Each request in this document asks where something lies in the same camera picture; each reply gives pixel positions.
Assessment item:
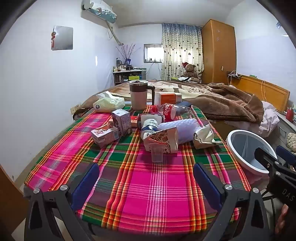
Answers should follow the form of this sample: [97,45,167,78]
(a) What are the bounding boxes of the green white tissue pack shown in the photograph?
[93,91,125,113]

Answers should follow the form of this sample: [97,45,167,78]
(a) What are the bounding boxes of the square wall mirror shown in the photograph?
[53,25,74,50]

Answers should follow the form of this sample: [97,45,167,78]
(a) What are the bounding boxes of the beige printed bed cover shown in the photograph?
[79,80,210,112]

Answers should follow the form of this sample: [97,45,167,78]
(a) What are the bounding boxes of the pink plaid tablecloth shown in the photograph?
[24,104,252,235]

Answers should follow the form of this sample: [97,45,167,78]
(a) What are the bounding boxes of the wooden door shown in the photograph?
[0,164,28,241]

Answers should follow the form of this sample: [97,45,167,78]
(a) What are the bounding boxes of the white textured bottle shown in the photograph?
[157,118,202,143]

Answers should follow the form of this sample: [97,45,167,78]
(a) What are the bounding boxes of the crumpled silver foil bag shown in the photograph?
[193,123,223,149]

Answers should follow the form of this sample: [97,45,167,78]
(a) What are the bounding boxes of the brown fleece blanket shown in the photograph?
[183,83,264,126]

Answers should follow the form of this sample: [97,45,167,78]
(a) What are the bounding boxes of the clear red-label soda bottle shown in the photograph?
[150,103,192,123]

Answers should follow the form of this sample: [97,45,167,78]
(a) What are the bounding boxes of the pink white drink carton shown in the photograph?
[91,123,120,148]

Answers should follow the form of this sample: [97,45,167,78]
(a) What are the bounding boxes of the beige thermos mug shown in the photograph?
[129,80,155,111]

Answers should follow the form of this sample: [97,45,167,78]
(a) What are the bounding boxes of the orange white box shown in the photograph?
[154,92,182,106]

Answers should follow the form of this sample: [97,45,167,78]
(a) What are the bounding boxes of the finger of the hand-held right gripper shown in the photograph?
[276,145,296,168]
[254,147,282,171]

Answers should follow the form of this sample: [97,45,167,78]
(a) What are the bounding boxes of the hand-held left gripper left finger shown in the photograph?
[24,162,100,241]

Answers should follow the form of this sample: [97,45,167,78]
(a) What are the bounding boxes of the purple white drink carton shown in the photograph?
[111,108,133,136]

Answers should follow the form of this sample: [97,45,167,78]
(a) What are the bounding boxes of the crushed patterned paper cup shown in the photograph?
[143,126,179,155]

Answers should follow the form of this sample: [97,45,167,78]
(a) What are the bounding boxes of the small clear plastic cup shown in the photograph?
[151,148,164,163]

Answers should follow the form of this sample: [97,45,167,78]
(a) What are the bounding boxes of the pink pillow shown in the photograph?
[257,100,281,138]

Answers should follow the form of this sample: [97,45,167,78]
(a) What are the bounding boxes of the white round trash bin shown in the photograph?
[226,129,278,193]

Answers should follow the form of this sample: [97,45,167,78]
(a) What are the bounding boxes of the small window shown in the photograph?
[143,44,164,63]

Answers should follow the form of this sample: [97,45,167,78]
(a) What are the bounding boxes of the grey nightstand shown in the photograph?
[276,111,296,145]

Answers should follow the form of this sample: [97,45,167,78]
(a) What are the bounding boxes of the cluttered grey desk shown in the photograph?
[112,68,147,86]

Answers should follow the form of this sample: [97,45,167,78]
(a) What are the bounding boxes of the wooden headboard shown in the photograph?
[231,75,291,113]

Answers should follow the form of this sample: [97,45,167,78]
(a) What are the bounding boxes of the covered wall air conditioner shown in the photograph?
[81,0,118,24]

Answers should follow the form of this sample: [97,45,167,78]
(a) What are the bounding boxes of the person's right hand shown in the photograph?
[275,204,290,235]

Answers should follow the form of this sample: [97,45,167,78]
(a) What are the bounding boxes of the crushed white blue-label bottle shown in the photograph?
[140,115,162,139]

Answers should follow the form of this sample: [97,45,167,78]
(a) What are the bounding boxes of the vase with dry branches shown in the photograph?
[116,43,142,67]

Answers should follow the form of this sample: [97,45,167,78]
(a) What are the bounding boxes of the heart print curtain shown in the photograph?
[161,23,204,81]

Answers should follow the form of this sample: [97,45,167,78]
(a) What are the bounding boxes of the wooden wardrobe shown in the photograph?
[201,19,237,84]

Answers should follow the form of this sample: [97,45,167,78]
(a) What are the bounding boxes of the air conditioner pipe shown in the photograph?
[105,20,124,46]

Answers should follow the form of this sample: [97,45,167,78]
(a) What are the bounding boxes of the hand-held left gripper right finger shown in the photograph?
[194,162,276,241]

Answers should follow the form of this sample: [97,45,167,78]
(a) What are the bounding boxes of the brown teddy bear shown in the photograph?
[180,62,200,83]

